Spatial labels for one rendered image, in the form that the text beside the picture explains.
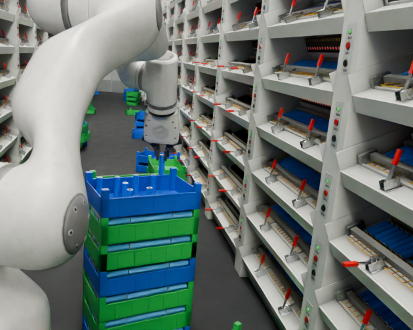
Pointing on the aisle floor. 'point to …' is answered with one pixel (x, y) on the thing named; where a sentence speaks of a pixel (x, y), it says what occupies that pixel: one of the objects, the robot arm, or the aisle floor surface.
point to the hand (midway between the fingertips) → (162, 152)
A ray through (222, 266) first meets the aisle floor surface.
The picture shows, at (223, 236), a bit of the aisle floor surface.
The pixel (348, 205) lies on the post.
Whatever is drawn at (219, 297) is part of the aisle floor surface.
